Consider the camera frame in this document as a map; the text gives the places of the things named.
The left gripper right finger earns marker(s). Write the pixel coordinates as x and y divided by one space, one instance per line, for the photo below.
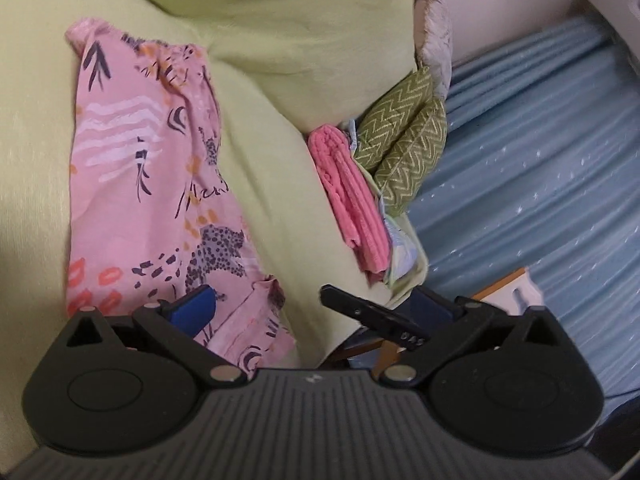
463 327

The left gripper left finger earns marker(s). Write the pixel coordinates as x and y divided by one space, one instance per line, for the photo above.
154 345

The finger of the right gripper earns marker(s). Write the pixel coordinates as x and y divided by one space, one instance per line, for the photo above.
383 322

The pink patterned pajama pants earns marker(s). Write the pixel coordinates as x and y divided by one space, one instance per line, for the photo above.
151 216

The orange white box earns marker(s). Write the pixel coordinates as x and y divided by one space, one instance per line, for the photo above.
513 294

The light floral cloth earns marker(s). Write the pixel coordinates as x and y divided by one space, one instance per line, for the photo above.
405 256

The pink folded towel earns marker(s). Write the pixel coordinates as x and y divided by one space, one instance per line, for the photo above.
353 204

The blue curtain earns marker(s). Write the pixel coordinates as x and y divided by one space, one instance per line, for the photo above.
541 171

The green chevron pillow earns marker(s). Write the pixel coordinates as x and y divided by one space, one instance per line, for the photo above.
401 138

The beige patterned pillow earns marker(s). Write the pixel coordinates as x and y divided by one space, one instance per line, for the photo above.
432 33

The green sofa cover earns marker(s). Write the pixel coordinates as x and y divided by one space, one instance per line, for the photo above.
279 68

